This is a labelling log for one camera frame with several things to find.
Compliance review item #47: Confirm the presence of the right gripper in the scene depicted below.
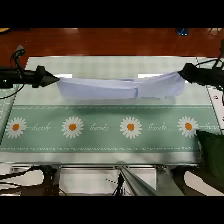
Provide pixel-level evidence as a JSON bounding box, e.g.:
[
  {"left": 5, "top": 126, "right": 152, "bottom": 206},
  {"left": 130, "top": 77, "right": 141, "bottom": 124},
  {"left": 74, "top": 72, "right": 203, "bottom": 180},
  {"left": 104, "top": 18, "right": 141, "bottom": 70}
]
[{"left": 177, "top": 62, "right": 203, "bottom": 85}]

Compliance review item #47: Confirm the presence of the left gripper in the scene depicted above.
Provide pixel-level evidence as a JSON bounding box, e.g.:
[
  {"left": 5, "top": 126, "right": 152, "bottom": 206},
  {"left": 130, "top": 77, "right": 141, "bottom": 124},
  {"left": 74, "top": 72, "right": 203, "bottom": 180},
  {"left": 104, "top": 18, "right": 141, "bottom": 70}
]
[{"left": 31, "top": 64, "right": 61, "bottom": 90}]

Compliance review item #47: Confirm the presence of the light purple shirt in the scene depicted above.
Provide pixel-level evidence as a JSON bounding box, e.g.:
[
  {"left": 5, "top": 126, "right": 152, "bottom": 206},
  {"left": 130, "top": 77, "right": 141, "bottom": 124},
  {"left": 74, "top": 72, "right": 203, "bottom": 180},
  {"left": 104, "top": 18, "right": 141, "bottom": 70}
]
[{"left": 55, "top": 71, "right": 186, "bottom": 101}]

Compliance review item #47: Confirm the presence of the dark green garment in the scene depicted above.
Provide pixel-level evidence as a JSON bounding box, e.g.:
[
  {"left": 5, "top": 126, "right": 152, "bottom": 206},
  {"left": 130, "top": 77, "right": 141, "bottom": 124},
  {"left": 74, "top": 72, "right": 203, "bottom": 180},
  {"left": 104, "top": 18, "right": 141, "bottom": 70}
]
[{"left": 195, "top": 129, "right": 224, "bottom": 183}]

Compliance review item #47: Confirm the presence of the black cable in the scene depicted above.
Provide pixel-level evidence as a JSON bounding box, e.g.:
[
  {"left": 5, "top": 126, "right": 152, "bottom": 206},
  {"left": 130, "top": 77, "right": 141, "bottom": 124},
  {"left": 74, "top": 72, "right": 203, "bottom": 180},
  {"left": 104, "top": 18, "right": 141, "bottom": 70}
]
[
  {"left": 196, "top": 57, "right": 224, "bottom": 69},
  {"left": 0, "top": 54, "right": 28, "bottom": 100},
  {"left": 105, "top": 173, "right": 127, "bottom": 197}
]

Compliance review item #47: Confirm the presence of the silver frame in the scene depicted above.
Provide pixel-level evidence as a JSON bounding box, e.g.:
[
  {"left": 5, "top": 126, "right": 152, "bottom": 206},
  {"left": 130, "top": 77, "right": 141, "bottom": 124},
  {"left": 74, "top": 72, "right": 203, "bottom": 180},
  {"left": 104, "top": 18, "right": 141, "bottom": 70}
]
[{"left": 0, "top": 161, "right": 208, "bottom": 197}]

